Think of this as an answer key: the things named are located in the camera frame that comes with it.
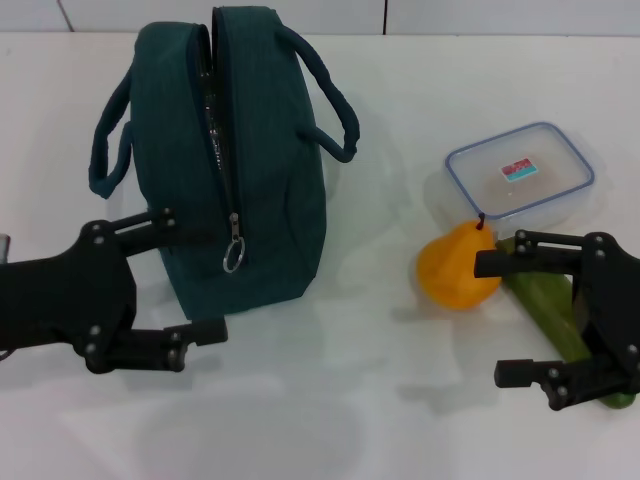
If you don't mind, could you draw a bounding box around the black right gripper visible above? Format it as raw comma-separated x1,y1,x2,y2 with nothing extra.
474,229,640,412

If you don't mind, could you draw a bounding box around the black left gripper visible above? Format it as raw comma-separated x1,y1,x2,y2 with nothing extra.
0,207,229,375

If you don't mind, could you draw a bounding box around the green cucumber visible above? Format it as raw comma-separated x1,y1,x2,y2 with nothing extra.
494,237,637,410

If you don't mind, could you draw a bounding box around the orange pear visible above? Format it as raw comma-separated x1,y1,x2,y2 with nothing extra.
416,213,502,311

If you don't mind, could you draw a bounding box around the dark teal insulated lunch bag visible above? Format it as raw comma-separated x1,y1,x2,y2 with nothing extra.
88,5,361,321

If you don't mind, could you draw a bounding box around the clear blue-rimmed plastic food container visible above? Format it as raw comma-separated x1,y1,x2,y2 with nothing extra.
439,121,609,241

